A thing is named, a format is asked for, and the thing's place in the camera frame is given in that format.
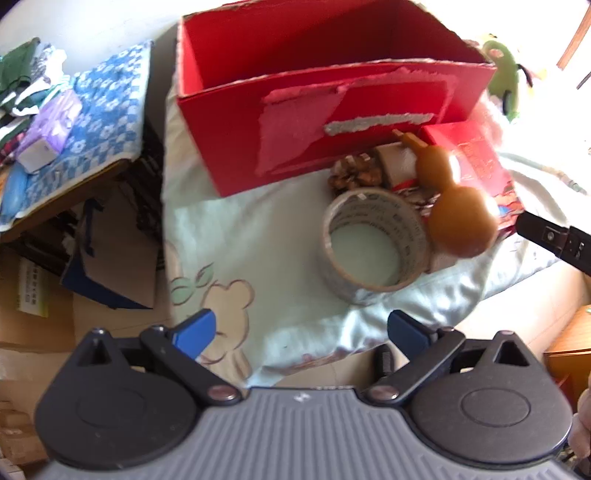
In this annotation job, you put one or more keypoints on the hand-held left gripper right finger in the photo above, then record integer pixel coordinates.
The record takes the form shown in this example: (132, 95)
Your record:
(408, 332)

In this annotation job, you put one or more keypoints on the dark blue paper bag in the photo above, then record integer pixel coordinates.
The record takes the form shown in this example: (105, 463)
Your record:
(92, 286)

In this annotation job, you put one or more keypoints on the wooden side table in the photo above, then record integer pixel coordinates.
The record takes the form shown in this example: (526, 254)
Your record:
(69, 198)

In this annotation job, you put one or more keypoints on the small red gift box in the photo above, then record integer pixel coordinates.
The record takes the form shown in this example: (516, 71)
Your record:
(485, 152)

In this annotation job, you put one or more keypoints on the light blue pack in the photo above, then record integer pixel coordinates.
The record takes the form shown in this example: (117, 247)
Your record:
(14, 191)

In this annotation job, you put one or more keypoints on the dark green garment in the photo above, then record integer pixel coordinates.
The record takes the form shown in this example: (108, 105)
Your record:
(16, 64)

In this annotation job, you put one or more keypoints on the brown gourd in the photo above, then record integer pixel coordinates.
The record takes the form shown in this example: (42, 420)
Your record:
(461, 217)

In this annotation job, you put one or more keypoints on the green plush toy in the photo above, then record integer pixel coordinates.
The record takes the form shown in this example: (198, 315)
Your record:
(503, 69)

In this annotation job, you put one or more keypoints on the white patterned cloth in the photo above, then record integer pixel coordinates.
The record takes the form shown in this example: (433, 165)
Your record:
(51, 64)

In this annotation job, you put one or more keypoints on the clear packing tape roll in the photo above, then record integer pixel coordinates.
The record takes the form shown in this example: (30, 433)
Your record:
(406, 240)

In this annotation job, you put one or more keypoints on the dark striped garment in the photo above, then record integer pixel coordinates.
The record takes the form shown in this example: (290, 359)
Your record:
(11, 136)

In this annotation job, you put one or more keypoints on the beige box with patterned scarf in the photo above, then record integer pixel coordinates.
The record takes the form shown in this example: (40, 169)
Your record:
(397, 159)

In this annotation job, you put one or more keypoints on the purple tissue pack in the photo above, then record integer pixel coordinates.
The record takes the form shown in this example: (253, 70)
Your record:
(55, 115)

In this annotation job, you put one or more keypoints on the green striped garment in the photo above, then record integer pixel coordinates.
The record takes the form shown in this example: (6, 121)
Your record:
(27, 99)

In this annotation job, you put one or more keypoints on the red cardboard box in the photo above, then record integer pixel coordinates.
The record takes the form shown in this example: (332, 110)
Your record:
(221, 152)

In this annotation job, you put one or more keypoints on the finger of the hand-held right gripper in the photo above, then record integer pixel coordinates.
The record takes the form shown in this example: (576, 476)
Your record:
(549, 235)

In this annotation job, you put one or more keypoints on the brown wooden frame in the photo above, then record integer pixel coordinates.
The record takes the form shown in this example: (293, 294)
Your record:
(572, 44)

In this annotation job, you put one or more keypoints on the blue floral towel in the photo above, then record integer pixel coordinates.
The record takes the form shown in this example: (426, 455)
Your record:
(106, 106)

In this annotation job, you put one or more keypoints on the pine cone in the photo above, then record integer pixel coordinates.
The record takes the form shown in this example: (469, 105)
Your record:
(355, 173)

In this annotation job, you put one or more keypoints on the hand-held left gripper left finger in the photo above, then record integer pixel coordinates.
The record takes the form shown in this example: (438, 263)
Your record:
(194, 330)

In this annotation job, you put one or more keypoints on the wooden cabinet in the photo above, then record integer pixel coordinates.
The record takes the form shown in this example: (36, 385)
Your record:
(570, 350)

